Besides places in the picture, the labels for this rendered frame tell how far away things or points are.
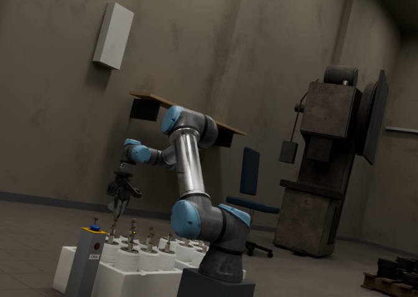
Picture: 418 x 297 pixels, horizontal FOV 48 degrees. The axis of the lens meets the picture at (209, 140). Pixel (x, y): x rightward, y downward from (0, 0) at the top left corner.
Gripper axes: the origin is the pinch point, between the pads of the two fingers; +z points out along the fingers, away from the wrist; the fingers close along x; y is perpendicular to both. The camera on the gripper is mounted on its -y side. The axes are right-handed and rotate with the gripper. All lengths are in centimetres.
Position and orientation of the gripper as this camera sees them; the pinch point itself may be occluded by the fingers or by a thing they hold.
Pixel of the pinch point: (117, 216)
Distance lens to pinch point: 222.1
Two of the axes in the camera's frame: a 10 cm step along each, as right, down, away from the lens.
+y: -8.5, -1.6, 5.1
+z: -2.3, 9.7, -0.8
